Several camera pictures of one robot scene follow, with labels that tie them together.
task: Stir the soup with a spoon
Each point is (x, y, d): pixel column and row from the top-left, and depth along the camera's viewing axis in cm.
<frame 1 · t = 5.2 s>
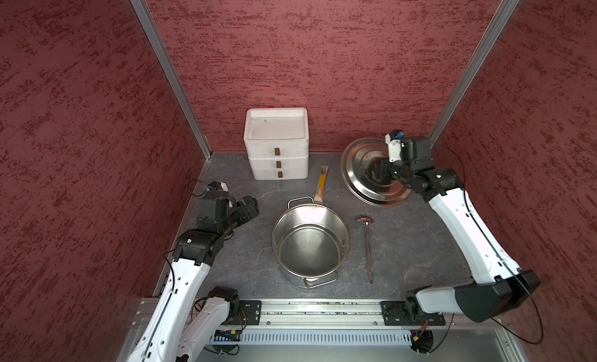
left hand: (245, 211, 73), fingers open
right hand: (379, 167, 76), fingers open
white three-drawer storage box: (277, 141, 94), point 25 cm above the table
steel pot lid: (364, 169, 78), point 30 cm above the table
stainless steel stock pot: (310, 241, 92), on the table
long steel ladle: (366, 220, 96), point 2 cm above the table

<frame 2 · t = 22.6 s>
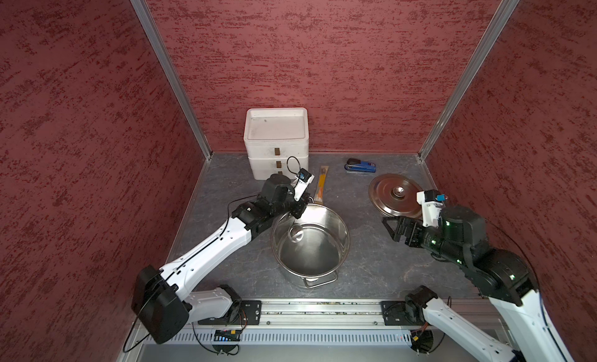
left hand: (305, 198, 76), fingers closed
right hand: (391, 227, 64), fingers open
steel pot lid: (394, 195, 105), point 2 cm above the table
blue black stapler: (357, 165, 115), point 3 cm above the table
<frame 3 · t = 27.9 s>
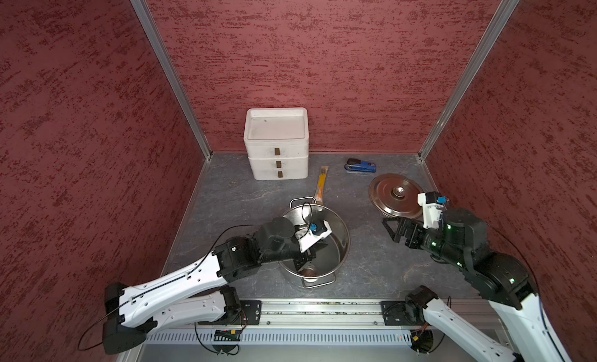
left hand: (320, 247, 64), fingers closed
right hand: (390, 228, 64), fingers open
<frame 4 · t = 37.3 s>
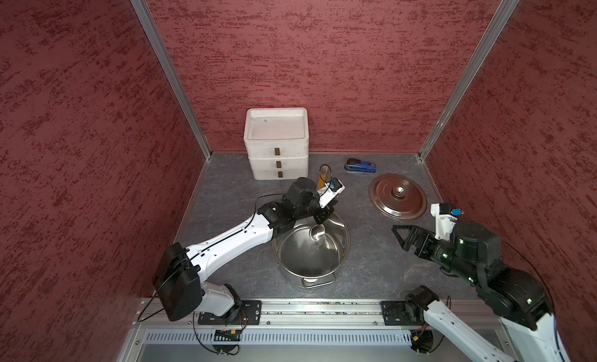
left hand: (332, 203, 75), fingers closed
right hand: (399, 237, 63), fingers open
